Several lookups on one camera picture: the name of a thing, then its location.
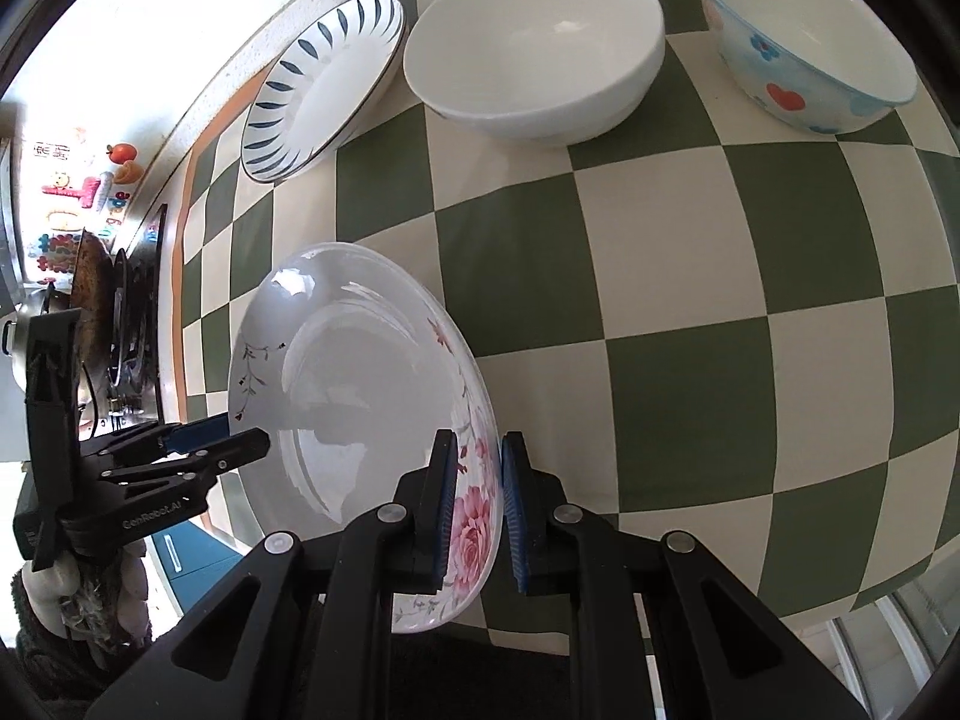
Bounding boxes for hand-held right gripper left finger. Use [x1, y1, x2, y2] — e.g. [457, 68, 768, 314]
[86, 430, 457, 720]

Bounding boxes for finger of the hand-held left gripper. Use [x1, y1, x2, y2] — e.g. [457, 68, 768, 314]
[77, 414, 230, 460]
[100, 427, 272, 482]

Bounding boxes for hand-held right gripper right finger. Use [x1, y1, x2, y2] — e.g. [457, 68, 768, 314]
[501, 431, 871, 720]

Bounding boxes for blue leaf pattern plate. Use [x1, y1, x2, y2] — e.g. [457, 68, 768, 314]
[240, 0, 407, 183]

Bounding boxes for blue rim heart bowl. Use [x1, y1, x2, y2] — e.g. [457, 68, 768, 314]
[688, 0, 920, 136]

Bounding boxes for person's left hand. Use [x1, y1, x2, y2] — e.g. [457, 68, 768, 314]
[11, 536, 155, 650]

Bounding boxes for metal pot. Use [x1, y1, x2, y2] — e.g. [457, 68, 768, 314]
[0, 291, 76, 392]

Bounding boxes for blue cabinet door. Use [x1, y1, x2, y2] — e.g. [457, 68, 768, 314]
[146, 516, 250, 617]

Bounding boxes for brown wok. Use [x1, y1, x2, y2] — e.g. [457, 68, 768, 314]
[70, 229, 115, 383]

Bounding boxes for black gas stove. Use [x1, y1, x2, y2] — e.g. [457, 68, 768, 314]
[105, 202, 170, 428]

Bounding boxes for green white checkered mat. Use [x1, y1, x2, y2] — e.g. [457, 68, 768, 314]
[171, 0, 960, 653]

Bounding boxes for plain white bowl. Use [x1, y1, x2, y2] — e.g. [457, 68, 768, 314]
[403, 0, 667, 149]

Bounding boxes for colourful wall stickers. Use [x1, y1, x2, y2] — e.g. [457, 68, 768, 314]
[28, 137, 143, 280]

